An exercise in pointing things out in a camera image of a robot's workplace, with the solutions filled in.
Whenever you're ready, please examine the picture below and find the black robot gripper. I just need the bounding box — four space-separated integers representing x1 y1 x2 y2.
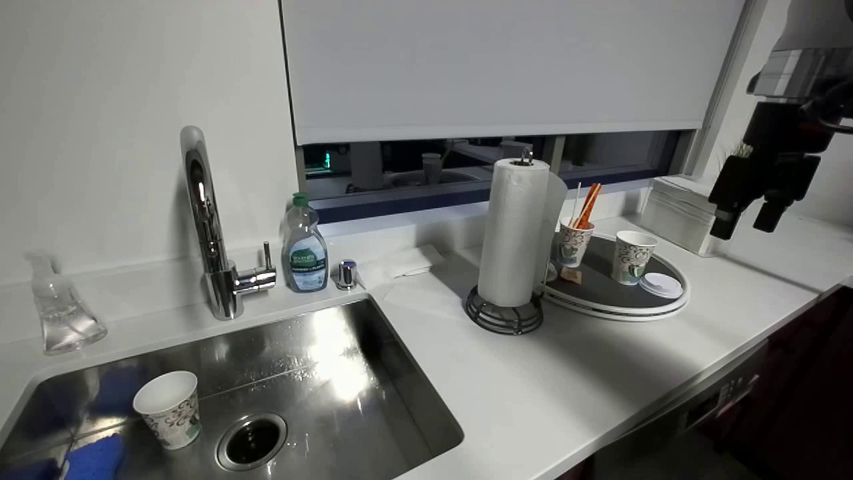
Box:
708 100 831 239

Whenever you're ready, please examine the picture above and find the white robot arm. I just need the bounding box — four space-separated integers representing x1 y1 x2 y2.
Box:
708 0 853 239

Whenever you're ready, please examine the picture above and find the white paper towel roll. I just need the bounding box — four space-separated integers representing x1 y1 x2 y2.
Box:
478 157 564 307

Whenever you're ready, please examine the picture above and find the white rectangular planter box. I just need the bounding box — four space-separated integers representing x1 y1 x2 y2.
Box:
639 176 715 256

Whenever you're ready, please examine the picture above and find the white plastic cup lid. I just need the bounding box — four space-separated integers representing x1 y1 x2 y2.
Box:
639 272 684 299

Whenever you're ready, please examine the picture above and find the printed paper coffee cup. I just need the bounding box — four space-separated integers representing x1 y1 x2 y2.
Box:
610 228 655 285

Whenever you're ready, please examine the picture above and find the round black white tray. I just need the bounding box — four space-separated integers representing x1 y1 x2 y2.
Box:
544 237 690 319

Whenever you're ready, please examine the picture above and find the paper cup with sticks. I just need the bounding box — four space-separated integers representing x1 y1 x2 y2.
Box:
556 223 591 269

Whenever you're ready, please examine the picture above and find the folded white cloth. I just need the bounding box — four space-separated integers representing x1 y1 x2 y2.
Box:
361 245 446 287

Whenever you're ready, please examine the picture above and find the small chrome sink plug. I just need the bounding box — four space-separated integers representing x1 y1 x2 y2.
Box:
334 257 358 291

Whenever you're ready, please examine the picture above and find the white roller window blind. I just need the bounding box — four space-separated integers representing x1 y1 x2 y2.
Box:
283 0 744 144

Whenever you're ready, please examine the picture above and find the green dish soap bottle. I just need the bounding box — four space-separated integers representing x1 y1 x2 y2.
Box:
283 192 329 292

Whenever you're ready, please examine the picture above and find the stainless steel sink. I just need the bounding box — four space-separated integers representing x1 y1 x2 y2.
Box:
0 299 465 480

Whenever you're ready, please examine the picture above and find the chrome kitchen faucet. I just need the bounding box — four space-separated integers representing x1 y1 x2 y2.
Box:
182 125 278 319

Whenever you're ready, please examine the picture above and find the paper cup in sink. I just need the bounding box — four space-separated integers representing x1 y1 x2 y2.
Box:
134 369 201 451

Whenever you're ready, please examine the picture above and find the clear glass flask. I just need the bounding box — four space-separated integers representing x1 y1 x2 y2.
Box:
27 251 106 353

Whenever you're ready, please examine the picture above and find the black wire towel holder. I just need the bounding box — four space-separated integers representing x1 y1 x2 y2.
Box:
465 291 544 335

